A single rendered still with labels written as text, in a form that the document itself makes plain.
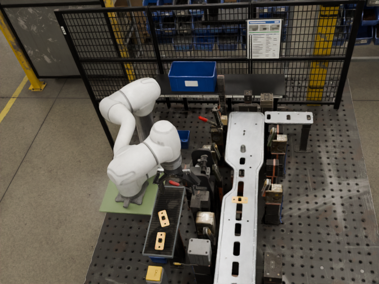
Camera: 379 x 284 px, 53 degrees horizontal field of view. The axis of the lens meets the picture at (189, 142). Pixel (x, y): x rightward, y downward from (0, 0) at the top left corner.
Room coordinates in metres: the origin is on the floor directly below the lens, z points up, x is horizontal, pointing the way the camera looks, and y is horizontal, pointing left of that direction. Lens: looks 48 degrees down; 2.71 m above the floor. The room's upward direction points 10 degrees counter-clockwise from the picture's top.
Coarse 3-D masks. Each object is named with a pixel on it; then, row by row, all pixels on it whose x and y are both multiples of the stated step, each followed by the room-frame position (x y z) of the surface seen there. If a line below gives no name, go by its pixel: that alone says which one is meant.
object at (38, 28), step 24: (0, 0) 3.69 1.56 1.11; (24, 0) 3.62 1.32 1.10; (48, 0) 3.55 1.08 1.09; (72, 0) 3.48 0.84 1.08; (96, 0) 3.41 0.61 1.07; (0, 24) 3.70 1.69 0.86; (24, 24) 3.65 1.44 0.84; (48, 24) 3.57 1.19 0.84; (72, 24) 3.50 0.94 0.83; (96, 24) 3.43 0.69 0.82; (24, 48) 3.69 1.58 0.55; (48, 48) 3.61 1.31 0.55; (96, 48) 3.48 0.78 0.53; (120, 48) 3.36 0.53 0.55; (48, 72) 3.66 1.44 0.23; (72, 72) 3.59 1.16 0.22; (120, 72) 3.42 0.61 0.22
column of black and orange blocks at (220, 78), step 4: (220, 76) 1.85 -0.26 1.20; (220, 80) 1.83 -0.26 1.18; (220, 84) 1.83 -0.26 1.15; (220, 88) 1.83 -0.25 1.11; (224, 88) 1.85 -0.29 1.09; (220, 92) 1.84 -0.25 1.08; (224, 92) 1.83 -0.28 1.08; (220, 96) 1.84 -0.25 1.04; (224, 96) 1.84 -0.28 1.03; (220, 100) 1.84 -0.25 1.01; (224, 100) 1.83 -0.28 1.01; (220, 104) 1.84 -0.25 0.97; (224, 104) 1.83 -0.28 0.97; (224, 108) 1.83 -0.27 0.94; (224, 112) 1.83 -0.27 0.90
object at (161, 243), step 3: (159, 234) 0.86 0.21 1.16; (162, 234) 0.85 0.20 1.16; (165, 234) 0.85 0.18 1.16; (159, 237) 0.84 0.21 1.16; (162, 237) 0.84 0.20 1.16; (156, 240) 0.83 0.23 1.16; (159, 240) 0.83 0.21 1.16; (162, 240) 0.82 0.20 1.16; (156, 243) 0.81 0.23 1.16; (159, 243) 0.81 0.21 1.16; (162, 243) 0.81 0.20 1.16; (156, 246) 0.80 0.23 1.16; (162, 246) 0.79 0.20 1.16; (156, 249) 0.79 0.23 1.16; (159, 249) 0.78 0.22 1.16; (162, 249) 0.78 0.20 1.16
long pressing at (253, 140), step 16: (240, 112) 1.71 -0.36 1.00; (256, 112) 1.68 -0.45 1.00; (240, 128) 1.56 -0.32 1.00; (256, 128) 1.54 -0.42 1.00; (240, 144) 1.44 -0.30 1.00; (256, 144) 1.42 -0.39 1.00; (224, 160) 1.34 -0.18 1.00; (256, 160) 1.30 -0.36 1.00; (256, 176) 1.19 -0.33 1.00; (256, 192) 1.09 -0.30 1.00; (224, 208) 1.03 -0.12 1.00; (256, 208) 1.00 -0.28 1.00; (224, 224) 0.94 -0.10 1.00; (256, 224) 0.91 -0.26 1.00; (224, 240) 0.85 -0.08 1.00; (240, 240) 0.84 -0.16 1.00; (256, 240) 0.83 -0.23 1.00; (224, 256) 0.77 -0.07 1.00; (240, 256) 0.76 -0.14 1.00; (224, 272) 0.69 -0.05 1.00; (240, 272) 0.68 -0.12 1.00
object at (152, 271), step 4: (148, 268) 0.71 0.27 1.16; (152, 268) 0.70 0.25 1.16; (156, 268) 0.70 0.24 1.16; (160, 268) 0.70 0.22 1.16; (148, 272) 0.69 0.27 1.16; (152, 272) 0.69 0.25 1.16; (156, 272) 0.68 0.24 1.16; (160, 272) 0.68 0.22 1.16; (148, 276) 0.67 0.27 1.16; (152, 276) 0.67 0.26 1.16; (156, 276) 0.67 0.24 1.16; (160, 276) 0.66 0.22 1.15; (152, 280) 0.65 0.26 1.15; (156, 280) 0.65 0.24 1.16
